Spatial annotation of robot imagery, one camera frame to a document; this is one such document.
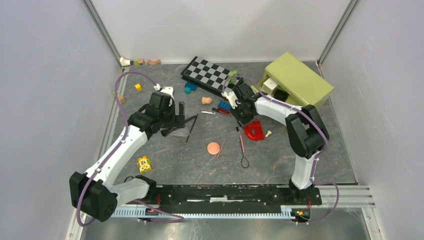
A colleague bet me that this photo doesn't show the teal toy block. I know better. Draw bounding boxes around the teal toy block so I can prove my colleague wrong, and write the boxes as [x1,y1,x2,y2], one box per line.
[184,87,192,94]

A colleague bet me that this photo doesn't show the white cube box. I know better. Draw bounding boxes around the white cube box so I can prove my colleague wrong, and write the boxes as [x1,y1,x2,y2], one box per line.
[261,77,279,95]

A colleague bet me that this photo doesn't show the clear plastic wrapper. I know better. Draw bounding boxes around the clear plastic wrapper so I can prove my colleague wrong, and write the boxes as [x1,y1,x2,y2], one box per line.
[170,127,190,137]

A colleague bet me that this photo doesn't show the small silver white tube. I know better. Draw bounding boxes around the small silver white tube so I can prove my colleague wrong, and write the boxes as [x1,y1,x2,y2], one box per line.
[201,111,216,115]

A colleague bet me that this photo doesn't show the black white chessboard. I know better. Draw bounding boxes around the black white chessboard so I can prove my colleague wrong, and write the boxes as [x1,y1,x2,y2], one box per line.
[180,56,244,98]

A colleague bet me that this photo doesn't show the red toy magnet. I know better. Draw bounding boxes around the red toy magnet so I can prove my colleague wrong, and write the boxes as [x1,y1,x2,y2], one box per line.
[243,120,265,141]

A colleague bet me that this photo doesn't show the wooden blocks in corner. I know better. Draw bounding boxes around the wooden blocks in corner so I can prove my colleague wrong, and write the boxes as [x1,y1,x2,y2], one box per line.
[119,57,162,68]

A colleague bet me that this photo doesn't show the green drawer cabinet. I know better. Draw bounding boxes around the green drawer cabinet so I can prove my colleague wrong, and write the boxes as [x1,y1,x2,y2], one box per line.
[251,52,334,110]

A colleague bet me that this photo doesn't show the dark red lip gloss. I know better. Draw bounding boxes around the dark red lip gloss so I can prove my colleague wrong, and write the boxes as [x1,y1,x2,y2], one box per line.
[212,107,232,117]

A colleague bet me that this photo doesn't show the black square compact case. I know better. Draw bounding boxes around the black square compact case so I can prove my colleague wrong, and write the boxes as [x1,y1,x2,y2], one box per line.
[272,89,289,102]

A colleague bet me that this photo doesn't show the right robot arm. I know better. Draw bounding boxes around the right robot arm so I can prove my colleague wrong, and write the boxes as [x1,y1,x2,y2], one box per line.
[221,83,329,204]

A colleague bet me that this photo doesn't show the blue red toy brick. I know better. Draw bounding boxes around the blue red toy brick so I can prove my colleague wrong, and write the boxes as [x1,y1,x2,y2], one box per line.
[218,101,232,115]

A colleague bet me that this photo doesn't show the green toy figure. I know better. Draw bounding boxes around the green toy figure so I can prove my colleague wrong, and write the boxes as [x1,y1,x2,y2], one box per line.
[227,70,238,84]

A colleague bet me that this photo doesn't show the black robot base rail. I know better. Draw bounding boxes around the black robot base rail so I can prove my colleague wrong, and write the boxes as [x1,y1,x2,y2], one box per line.
[141,184,322,214]

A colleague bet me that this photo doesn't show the round peach powder puff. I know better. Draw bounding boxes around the round peach powder puff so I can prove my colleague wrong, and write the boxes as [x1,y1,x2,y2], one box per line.
[207,142,221,155]

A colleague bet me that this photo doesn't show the small wooden cube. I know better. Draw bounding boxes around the small wooden cube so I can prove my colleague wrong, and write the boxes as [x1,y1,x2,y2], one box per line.
[118,95,126,104]

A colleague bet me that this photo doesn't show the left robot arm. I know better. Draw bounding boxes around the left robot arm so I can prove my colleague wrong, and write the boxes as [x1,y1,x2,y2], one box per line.
[69,86,185,222]

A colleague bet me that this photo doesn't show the large black powder brush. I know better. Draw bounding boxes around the large black powder brush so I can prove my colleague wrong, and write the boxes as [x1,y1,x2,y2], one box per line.
[160,115,197,137]

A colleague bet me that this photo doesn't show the black wire loop tool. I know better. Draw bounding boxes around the black wire loop tool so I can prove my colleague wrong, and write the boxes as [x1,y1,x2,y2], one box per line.
[240,150,250,169]

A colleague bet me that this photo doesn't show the thin pink lip pencil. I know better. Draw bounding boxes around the thin pink lip pencil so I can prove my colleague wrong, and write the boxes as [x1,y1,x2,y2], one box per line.
[216,139,226,159]

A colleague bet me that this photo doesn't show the yellow number toy block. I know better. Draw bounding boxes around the yellow number toy block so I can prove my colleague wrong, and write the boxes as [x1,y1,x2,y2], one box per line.
[137,156,152,174]

